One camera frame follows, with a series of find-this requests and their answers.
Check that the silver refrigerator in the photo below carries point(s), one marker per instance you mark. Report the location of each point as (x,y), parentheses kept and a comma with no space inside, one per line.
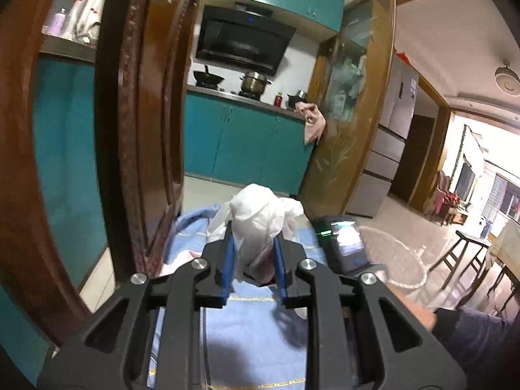
(390,150)

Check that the black kettle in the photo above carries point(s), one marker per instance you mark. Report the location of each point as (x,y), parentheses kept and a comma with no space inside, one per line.
(297,99)

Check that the black range hood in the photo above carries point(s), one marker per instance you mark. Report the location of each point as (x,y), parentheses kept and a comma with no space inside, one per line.
(243,36)

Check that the teal side cabinet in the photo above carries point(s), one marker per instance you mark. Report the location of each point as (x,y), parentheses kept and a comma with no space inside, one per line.
(69,150)

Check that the person's right hand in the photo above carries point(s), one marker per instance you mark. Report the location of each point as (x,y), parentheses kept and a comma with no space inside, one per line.
(410,304)

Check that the bin with clear liner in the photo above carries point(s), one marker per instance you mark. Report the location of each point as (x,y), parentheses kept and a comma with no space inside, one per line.
(398,260)

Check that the green garland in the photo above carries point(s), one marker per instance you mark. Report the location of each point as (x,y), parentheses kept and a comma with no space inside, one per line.
(459,150)

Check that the wood framed glass door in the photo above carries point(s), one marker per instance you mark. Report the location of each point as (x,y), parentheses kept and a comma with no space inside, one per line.
(345,109)

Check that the carved wooden chair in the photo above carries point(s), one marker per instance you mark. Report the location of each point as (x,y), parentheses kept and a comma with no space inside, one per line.
(138,130)

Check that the dark wooden stool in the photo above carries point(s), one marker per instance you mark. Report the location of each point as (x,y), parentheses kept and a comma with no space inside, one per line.
(467,239)

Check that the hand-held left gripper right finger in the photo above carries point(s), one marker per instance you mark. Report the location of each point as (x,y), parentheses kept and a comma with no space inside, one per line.
(280,268)

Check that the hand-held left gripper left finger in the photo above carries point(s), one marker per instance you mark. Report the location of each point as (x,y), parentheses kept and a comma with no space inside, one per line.
(227,268)

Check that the blue tablecloth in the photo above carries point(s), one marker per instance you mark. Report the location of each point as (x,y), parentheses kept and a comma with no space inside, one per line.
(252,341)

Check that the red bottle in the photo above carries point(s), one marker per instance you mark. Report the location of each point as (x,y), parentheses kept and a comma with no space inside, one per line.
(278,100)

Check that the teal lower cabinets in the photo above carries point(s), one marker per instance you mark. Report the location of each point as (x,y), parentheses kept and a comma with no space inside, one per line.
(243,146)

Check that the purple bottle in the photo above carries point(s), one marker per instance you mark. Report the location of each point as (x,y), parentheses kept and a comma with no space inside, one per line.
(61,21)

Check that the stainless steel pot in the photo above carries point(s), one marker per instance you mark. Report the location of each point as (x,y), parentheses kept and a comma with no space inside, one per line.
(254,83)

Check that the table with pale cloth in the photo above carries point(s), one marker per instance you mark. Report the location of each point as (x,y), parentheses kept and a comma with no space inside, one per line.
(508,248)

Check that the white plastic container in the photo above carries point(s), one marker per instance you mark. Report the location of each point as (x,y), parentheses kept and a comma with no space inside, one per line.
(485,227)

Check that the person's right forearm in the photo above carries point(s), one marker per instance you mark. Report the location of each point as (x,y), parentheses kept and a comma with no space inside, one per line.
(483,349)

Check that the pink plastic packet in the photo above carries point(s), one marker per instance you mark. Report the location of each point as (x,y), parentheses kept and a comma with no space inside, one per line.
(178,261)

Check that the stacked plastic chairs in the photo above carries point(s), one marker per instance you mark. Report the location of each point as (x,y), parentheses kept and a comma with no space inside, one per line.
(445,203)

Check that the black wok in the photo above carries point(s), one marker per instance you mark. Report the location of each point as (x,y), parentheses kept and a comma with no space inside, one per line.
(208,78)

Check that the round ceiling light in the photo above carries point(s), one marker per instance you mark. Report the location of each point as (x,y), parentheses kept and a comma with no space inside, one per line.
(508,81)

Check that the pink towel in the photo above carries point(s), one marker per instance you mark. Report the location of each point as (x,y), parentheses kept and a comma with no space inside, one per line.
(313,124)

